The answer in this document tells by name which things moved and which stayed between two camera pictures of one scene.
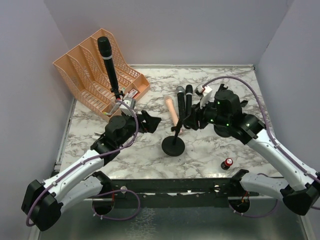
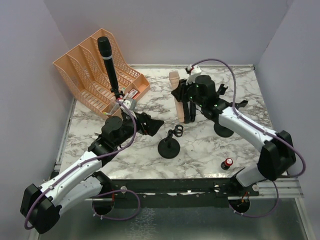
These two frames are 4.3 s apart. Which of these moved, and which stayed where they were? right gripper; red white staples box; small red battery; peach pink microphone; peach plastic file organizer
Moved: peach pink microphone; right gripper
Stayed: small red battery; peach plastic file organizer; red white staples box
